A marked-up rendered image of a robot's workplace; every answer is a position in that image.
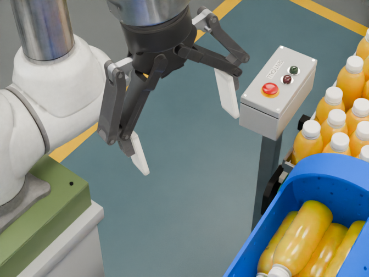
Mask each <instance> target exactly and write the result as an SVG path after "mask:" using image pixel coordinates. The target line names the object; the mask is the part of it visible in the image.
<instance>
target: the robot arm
mask: <svg viewBox="0 0 369 277"><path fill-rule="evenodd" d="M9 1H10V5H11V8H12V11H13V15H14V19H15V23H16V27H17V30H18V34H19V38H20V42H21V47H20V48H19V50H18V52H17V53H16V55H15V58H14V70H13V76H12V82H13V83H12V84H11V85H9V86H8V87H6V88H4V89H2V90H0V235H1V233H2V232H3V231H4V230H5V229H6V228H8V227H9V226H10V225H11V224H12V223H14V222H15V221H16V220H17V219H18V218H19V217H20V216H21V215H23V214H24V213H25V212H26V211H27V210H28V209H29V208H30V207H32V206H33V205H34V204H35V203H36V202H37V201H39V200H41V199H43V198H45V197H47V196H48V195H49V194H50V193H51V186H50V184H49V183H48V182H46V181H44V180H41V179H38V178H37V177H35V176H33V175H32V174H31V173H29V170H30V169H31V168H32V167H33V166H34V165H35V164H36V163H37V162H38V161H39V160H40V159H41V157H42V156H43V155H45V154H47V153H48V152H50V151H52V150H54V149H56V148H58V147H60V146H62V145H64V144H66V143H67V142H69V141H71V140H72V139H74V138H76V137H78V136H79V135H80V134H82V133H83V132H85V131H86V130H88V129H89V128H90V127H92V126H93V125H94V124H96V123H97V122H98V127H97V133H98V134H99V136H100V137H101V138H102V139H103V140H104V141H105V142H106V143H107V144H108V145H109V146H111V145H113V144H114V143H115V142H116V141H118V144H119V147H120V149H121V150H122V151H123V153H124V154H125V155H126V156H127V157H131V158H132V161H133V163H134V165H135V166H136V167H137V168H138V169H139V170H140V171H141V172H142V173H143V174H144V175H148V174H149V173H150V172H149V169H148V165H147V162H146V159H145V156H144V153H143V150H142V147H141V143H140V141H139V138H138V135H137V134H136V133H135V132H134V128H135V126H136V123H137V120H138V118H139V116H140V114H141V112H142V109H143V107H144V105H145V103H146V100H147V98H148V96H149V94H150V91H153V90H154V89H155V88H156V85H157V83H158V81H159V79H160V78H161V79H163V78H165V77H166V76H168V75H169V74H170V73H171V72H172V71H174V70H177V69H179V68H181V67H183V66H184V63H185V62H186V61H187V59H189V60H192V61H194V62H197V63H199V62H200V63H203V64H205V65H208V66H210V67H213V68H214V70H215V75H216V81H217V86H218V89H219V95H220V100H221V105H222V108H223V109H224V110H226V111H227V112H228V113H229V114H230V115H231V116H233V117H234V118H235V119H237V118H238V117H239V110H238V104H237V98H236V92H235V91H237V90H239V80H238V78H239V77H240V76H241V75H242V72H243V71H242V69H240V68H239V66H240V65H241V64H242V63H247V62H248V61H249V59H250V55H249V54H248V53H247V52H246V51H245V50H244V49H243V48H242V47H241V46H239V45H238V44H237V43H236V42H235V41H234V40H233V39H232V38H231V37H230V36H229V35H228V34H227V33H226V32H225V31H224V30H223V29H222V28H221V25H220V22H219V19H218V17H217V16H216V15H215V14H214V13H212V12H211V11H210V10H209V9H208V8H206V7H205V6H201V7H199V8H198V10H197V14H198V15H197V16H196V17H195V18H193V19H192V18H191V13H190V9H189V5H188V4H189V2H190V0H106V1H107V5H108V8H109V11H110V12H111V13H112V14H113V15H114V17H116V18H117V19H118V20H119V21H120V24H121V28H122V31H123V34H124V37H125V41H126V43H127V46H128V54H127V58H125V59H123V60H121V61H118V62H116V63H114V62H113V61H112V60H111V59H110V58H109V57H108V56H107V55H106V54H105V53H104V52H103V51H102V50H100V49H98V48H96V47H93V46H90V45H88V44H87V42H86V41H84V40H83V39H82V38H80V37H78V36H77V35H75V34H73V31H72V26H71V21H70V16H69V11H68V5H67V2H66V0H9ZM197 30H201V31H202V32H208V33H210V34H211V35H212V36H213V37H214V38H215V39H216V40H218V41H219V42H220V43H221V44H222V45H223V46H224V47H225V48H226V49H227V50H228V51H229V52H230V54H229V55H228V56H226V57H225V56H223V55H221V54H218V53H216V52H213V51H211V50H209V49H206V48H204V47H201V46H199V45H196V44H194V41H195V38H196V36H197ZM131 69H132V71H131V81H130V83H129V86H128V88H127V90H126V82H128V81H129V79H130V78H129V77H128V75H129V72H130V70H131ZM143 73H144V74H146V75H148V78H147V77H145V76H144V74H143Z"/></svg>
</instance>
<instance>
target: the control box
mask: <svg viewBox="0 0 369 277"><path fill-rule="evenodd" d="M279 60H280V62H279ZM278 62H279V63H278ZM278 64H279V65H278ZM276 65H277V66H276ZM291 66H296V67H298V69H299V71H298V73H296V74H292V73H290V72H289V68H290V67H291ZM316 66H317V60H316V59H313V58H311V57H308V56H306V55H304V54H301V53H299V52H296V51H294V50H291V49H289V48H286V47H283V46H279V47H278V49H277V50H276V51H275V53H274V54H273V55H272V57H271V58H270V59H269V61H268V62H267V63H266V64H265V66H264V67H263V68H262V70H261V71H260V72H259V73H258V75H257V76H256V78H255V79H254V80H253V82H252V83H251V84H250V85H249V87H248V88H247V89H246V91H245V92H244V93H243V94H242V96H241V106H240V114H239V125H240V126H243V127H245V128H247V129H249V130H252V131H254V132H256V133H258V134H260V135H263V136H265V137H268V138H270V139H272V140H274V141H276V140H277V139H278V137H279V136H280V134H281V133H282V131H283V130H284V128H285V127H286V126H287V124H288V123H289V122H290V120H291V118H292V117H293V115H294V114H295V113H296V111H297V110H298V109H299V107H300V106H301V104H302V103H303V101H304V100H305V98H306V97H307V95H308V94H309V93H310V91H311V90H312V87H313V83H314V77H315V71H316ZM277 68H278V69H277ZM275 71H276V72H275ZM271 72H272V74H271ZM274 72H275V73H274ZM273 73H274V74H273ZM269 74H270V75H269ZM268 75H269V76H270V77H269V76H268ZM285 75H290V76H291V77H292V81H291V82H290V83H285V82H283V80H282V78H283V76H285ZM267 76H268V77H267ZM268 82H271V83H274V84H276V85H277V86H278V92H277V93H275V94H274V95H268V94H266V93H265V92H264V91H263V90H262V87H263V85H264V84H266V83H268Z"/></svg>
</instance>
